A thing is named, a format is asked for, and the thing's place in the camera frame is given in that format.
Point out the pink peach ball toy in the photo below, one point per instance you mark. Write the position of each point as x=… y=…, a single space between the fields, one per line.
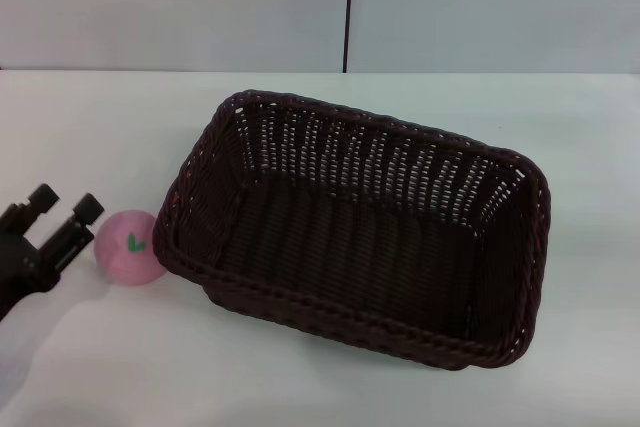
x=130 y=262

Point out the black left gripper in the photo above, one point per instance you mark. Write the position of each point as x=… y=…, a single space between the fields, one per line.
x=20 y=267

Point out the dark brown woven basket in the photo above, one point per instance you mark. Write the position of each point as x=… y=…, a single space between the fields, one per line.
x=350 y=257

